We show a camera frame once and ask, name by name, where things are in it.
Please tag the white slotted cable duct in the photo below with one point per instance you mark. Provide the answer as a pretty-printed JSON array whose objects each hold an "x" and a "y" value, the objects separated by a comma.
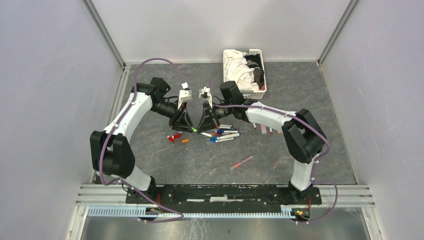
[{"x": 145, "y": 212}]

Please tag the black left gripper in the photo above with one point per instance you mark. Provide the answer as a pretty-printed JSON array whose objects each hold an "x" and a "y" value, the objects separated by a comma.
[{"x": 181, "y": 121}]

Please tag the white cloth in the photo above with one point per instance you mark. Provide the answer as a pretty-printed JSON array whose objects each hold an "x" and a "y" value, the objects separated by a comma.
[{"x": 236, "y": 69}]

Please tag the white plastic basket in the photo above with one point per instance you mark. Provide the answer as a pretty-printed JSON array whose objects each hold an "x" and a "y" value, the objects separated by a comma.
[{"x": 247, "y": 94}]

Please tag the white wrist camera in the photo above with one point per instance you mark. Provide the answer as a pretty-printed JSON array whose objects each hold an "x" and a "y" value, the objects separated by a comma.
[
  {"x": 185, "y": 95},
  {"x": 205, "y": 93}
]

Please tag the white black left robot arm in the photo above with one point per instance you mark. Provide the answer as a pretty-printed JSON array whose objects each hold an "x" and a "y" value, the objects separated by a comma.
[{"x": 111, "y": 152}]

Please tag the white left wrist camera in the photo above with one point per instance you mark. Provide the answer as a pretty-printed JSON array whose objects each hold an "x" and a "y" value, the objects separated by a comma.
[{"x": 185, "y": 95}]

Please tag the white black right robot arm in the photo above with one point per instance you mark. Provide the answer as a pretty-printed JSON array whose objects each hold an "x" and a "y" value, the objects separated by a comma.
[{"x": 303, "y": 136}]

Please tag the clear blue ballpoint pen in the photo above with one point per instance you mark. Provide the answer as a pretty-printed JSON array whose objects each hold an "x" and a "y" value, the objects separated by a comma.
[{"x": 214, "y": 140}]

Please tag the blue capped thick marker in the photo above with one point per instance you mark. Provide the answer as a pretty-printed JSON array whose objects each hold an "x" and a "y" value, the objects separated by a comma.
[{"x": 229, "y": 135}]

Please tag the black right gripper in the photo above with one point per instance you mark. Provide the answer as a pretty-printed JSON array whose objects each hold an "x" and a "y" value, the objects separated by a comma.
[{"x": 207, "y": 122}]

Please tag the pink gel pen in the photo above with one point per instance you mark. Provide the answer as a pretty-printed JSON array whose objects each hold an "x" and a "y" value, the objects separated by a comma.
[{"x": 241, "y": 162}]

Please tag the clear red ballpoint pen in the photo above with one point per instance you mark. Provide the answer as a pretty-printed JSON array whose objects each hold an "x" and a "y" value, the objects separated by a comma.
[{"x": 217, "y": 134}]

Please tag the black cloth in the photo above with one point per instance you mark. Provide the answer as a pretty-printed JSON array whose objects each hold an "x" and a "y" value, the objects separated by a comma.
[{"x": 254, "y": 62}]

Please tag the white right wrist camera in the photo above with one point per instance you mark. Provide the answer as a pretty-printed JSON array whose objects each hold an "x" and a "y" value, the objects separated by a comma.
[{"x": 205, "y": 93}]

